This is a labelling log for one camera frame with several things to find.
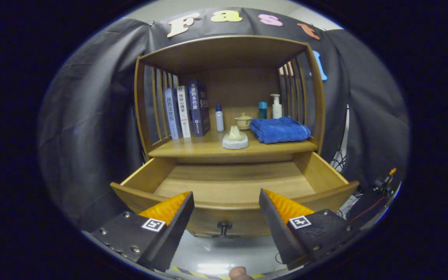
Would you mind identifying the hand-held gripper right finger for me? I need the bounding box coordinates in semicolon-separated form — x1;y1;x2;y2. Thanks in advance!
258;189;361;271

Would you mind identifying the white pump bottle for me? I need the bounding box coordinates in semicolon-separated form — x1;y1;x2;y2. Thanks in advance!
269;94;283;119

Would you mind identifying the beige lidded tea cup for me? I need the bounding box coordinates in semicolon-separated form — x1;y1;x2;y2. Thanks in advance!
234;113;253;131

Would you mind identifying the wooden countertop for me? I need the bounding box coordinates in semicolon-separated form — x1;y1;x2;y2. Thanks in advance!
148;130;319;158

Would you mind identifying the folded blue towel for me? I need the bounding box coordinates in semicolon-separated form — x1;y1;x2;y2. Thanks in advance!
250;116;312;144

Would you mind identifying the black equipment with orange tip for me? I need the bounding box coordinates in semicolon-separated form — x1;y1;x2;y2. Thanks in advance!
348;167;399;224

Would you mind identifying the white book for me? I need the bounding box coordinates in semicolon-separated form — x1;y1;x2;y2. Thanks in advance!
177;86;193;138

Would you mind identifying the cream object with white base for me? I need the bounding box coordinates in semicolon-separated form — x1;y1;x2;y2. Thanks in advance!
222;125;249;150

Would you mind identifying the wooden cabinet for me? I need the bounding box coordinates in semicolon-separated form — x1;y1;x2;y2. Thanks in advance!
134;35;326;164

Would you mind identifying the white bottle with blue cap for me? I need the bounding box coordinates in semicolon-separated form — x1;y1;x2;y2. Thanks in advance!
215;104;225;132

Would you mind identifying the dark blue book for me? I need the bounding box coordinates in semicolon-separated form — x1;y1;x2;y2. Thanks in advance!
187;80;211;137

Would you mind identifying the light blue book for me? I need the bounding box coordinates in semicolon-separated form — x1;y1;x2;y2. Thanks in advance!
164;88;183;140

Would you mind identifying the wooden drawer with black knob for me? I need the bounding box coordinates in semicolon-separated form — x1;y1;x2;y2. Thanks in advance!
110;151;360;238

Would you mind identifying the black backdrop cloth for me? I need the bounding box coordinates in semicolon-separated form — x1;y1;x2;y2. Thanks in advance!
37;8;411;234

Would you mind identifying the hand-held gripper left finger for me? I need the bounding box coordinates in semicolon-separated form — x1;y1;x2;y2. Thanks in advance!
82;191;195;273

